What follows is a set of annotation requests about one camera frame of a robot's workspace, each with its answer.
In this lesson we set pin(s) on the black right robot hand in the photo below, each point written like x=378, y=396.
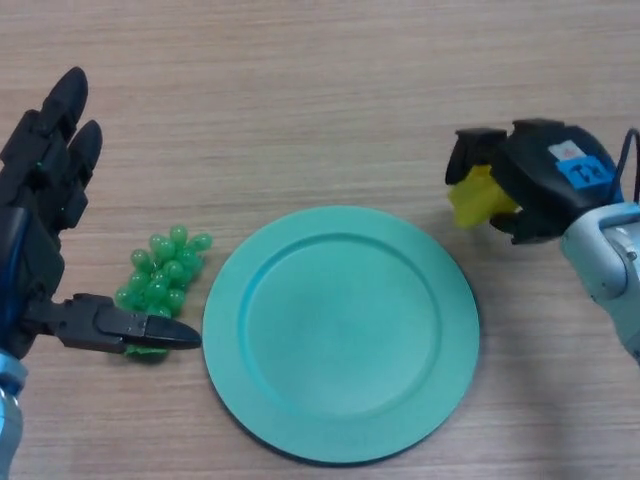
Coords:
x=545, y=175

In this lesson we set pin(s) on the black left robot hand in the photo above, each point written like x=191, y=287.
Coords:
x=30, y=250

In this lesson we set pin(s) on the yellow starfruit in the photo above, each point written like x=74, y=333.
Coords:
x=475, y=202

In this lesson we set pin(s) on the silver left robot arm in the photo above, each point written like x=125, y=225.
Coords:
x=11, y=415

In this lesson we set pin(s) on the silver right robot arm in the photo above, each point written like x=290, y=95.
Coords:
x=607, y=260

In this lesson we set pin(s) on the green plate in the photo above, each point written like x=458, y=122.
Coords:
x=340, y=335

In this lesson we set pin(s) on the green grape bunch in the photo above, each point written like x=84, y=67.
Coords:
x=165, y=280

